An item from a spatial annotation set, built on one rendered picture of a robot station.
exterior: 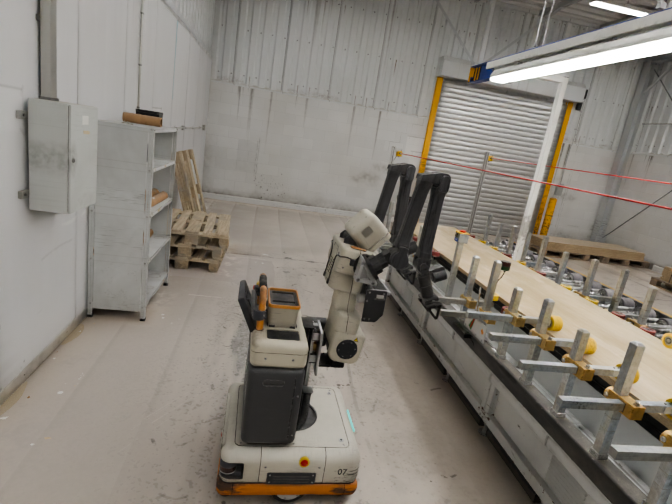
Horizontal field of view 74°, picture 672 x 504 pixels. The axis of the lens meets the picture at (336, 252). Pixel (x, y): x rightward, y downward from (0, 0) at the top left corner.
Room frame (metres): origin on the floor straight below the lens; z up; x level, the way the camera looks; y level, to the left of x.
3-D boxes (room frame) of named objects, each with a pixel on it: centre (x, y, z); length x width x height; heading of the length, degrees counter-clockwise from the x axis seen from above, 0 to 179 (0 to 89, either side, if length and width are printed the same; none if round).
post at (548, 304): (1.97, -1.01, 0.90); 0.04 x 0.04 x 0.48; 11
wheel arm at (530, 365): (1.68, -1.04, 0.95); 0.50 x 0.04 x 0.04; 101
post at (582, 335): (1.72, -1.06, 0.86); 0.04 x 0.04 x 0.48; 11
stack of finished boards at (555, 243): (9.73, -5.41, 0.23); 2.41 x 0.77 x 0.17; 102
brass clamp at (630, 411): (1.46, -1.11, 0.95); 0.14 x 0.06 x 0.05; 11
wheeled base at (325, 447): (2.03, 0.10, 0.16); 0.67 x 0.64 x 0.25; 102
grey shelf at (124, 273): (3.75, 1.77, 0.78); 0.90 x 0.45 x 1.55; 11
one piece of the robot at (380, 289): (2.09, -0.18, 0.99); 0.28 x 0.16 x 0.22; 12
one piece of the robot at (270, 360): (2.01, 0.19, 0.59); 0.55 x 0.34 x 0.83; 12
